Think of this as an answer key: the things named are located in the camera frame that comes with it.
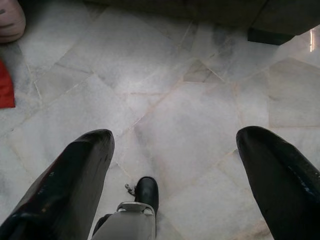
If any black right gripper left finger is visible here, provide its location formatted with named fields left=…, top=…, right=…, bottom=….
left=0, top=128, right=115, bottom=240

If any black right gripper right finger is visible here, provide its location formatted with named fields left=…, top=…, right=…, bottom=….
left=235, top=125, right=320, bottom=240

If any red fabric pillow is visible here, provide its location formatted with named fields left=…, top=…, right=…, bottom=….
left=0, top=59, right=16, bottom=109

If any black sofa foot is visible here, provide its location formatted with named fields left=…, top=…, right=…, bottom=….
left=247, top=26, right=295, bottom=46

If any grey fabric sofa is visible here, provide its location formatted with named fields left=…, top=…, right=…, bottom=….
left=82, top=0, right=320, bottom=36

